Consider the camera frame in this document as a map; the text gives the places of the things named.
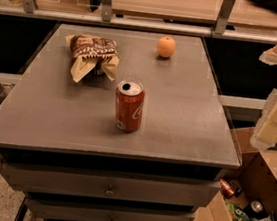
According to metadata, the red coke can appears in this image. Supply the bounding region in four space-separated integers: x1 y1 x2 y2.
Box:
115 80 145 133

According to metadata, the brown can in box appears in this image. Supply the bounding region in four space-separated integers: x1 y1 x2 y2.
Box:
219 178 243 199

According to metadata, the black can in box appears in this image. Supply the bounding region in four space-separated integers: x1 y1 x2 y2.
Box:
243 200 266 219

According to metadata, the cardboard box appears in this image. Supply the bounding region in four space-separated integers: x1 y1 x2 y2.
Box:
194 127 277 221

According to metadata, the orange fruit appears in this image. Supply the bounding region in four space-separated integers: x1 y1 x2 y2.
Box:
156 36 177 59

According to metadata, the grey drawer cabinet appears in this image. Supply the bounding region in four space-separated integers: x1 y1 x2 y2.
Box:
0 24 239 221

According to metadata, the wooden table behind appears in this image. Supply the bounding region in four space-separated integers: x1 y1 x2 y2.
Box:
112 0 277 31

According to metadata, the brown chip bag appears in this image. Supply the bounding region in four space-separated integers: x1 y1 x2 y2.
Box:
65 34 120 83

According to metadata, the top drawer knob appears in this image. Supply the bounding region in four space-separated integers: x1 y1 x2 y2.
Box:
104 185 114 197

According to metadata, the metal railing with brackets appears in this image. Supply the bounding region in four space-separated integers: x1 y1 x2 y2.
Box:
0 0 277 43

